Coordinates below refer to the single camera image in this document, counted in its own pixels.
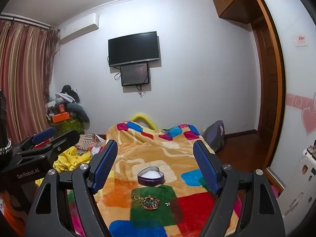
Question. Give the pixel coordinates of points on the yellow foam tube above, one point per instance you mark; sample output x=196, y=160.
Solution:
x=143, y=118

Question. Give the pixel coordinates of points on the brown wooden door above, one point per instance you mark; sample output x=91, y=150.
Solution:
x=266, y=79

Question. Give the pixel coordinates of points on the small black wall monitor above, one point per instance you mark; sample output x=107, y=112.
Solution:
x=135, y=74

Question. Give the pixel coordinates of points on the yellow garment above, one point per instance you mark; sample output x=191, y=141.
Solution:
x=71, y=156

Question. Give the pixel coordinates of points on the pile of clothes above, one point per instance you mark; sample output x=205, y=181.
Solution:
x=65, y=96

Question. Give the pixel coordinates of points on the black wall television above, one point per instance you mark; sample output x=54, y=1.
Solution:
x=133, y=48

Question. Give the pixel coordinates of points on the white suitcase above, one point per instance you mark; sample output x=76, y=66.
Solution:
x=298, y=190

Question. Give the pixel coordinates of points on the colourful patchwork fleece blanket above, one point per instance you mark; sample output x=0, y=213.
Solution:
x=153, y=148

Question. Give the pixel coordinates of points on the white air conditioner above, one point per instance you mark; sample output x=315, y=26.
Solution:
x=79, y=28

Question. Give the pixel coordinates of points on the pink heart sticker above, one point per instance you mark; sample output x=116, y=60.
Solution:
x=309, y=121

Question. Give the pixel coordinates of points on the striped red curtain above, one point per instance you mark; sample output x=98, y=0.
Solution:
x=24, y=79

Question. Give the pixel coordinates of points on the white sliding wardrobe door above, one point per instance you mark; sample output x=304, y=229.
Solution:
x=293, y=79

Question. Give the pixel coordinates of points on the colourful beaded pendant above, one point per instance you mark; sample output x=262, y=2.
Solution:
x=149, y=201

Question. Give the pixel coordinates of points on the grey backpack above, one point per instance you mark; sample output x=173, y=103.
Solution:
x=214, y=135

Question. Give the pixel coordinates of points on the small items on suitcase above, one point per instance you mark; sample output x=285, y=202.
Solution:
x=312, y=149

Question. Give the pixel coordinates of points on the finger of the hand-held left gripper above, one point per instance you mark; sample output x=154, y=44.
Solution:
x=43, y=134
x=65, y=138

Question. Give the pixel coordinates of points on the striped cloth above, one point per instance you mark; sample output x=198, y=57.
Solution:
x=87, y=143

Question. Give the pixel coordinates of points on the brown overhead cabinet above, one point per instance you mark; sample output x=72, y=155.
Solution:
x=232, y=0

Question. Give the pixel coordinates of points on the red and white sign sticker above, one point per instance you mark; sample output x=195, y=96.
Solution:
x=301, y=40

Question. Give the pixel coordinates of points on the purple heart-shaped tin box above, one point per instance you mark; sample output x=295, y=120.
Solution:
x=150, y=176

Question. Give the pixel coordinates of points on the orange box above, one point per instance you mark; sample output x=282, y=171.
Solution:
x=60, y=117

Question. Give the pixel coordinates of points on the green patterned cloth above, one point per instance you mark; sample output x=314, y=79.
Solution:
x=69, y=126

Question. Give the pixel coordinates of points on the white curtain rail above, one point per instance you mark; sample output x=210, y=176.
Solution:
x=27, y=19

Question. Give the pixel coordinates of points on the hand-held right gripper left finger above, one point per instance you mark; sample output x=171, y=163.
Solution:
x=106, y=163

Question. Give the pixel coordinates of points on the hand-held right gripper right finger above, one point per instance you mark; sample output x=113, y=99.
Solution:
x=205, y=167

